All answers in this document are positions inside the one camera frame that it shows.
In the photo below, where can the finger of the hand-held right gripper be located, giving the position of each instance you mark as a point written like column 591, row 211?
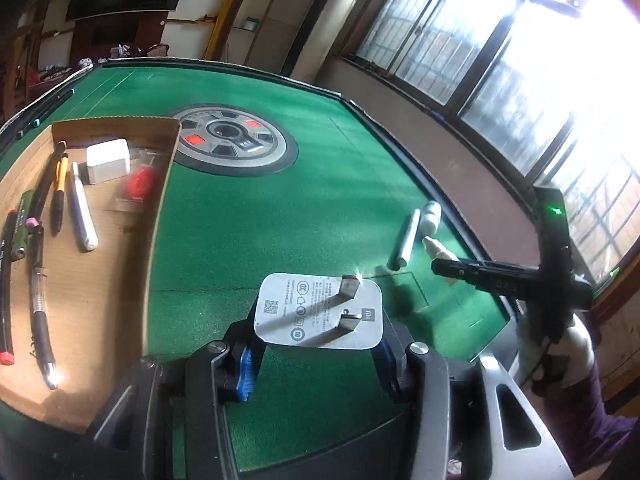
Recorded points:
column 490, row 275

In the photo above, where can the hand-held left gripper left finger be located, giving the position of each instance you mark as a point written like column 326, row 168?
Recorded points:
column 245, row 370

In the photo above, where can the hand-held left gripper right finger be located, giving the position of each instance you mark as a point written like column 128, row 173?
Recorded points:
column 386, row 362

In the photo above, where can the small white plastic piece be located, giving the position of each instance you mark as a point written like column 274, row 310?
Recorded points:
column 437, row 250

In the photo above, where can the white wall charger with prongs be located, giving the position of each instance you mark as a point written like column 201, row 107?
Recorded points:
column 320, row 310

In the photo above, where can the cardboard box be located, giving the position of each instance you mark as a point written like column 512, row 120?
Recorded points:
column 100, row 310

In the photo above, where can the black gel pen clear barrel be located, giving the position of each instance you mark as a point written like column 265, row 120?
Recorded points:
column 42, row 320

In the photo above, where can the boxed red number candle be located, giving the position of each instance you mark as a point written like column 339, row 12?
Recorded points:
column 140, row 182

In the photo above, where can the white marker with black print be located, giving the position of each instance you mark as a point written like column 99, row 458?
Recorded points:
column 82, row 210

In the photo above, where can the black pen with red end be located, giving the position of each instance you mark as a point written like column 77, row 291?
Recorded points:
column 6, row 300

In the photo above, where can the white rectangular block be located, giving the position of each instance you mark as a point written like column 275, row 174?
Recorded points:
column 107, row 160

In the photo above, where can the yellow black pen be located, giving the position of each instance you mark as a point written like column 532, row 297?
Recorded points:
column 60, row 185

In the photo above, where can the dark green tube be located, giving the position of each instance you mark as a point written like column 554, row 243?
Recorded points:
column 22, row 225

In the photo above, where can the black art marker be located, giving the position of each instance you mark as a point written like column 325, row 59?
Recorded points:
column 47, row 180

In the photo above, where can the person's right forearm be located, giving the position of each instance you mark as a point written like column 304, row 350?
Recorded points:
column 600, row 420

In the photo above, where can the person's right hand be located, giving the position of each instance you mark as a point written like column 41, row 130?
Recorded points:
column 580, row 347

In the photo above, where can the white spray bottle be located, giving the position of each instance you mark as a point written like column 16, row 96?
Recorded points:
column 431, row 217

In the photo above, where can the white paint marker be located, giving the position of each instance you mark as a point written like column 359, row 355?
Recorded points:
column 406, row 237

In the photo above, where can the round table control panel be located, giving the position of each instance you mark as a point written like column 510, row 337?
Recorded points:
column 235, row 140

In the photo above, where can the white standing air conditioner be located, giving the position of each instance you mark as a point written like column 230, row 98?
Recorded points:
column 330, row 20

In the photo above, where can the dark wooden cabinet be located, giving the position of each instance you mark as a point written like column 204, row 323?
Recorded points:
column 115, row 35

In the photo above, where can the yellow pole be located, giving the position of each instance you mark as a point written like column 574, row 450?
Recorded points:
column 225, row 10

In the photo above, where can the window with dark frame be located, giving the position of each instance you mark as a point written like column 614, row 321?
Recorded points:
column 475, row 60

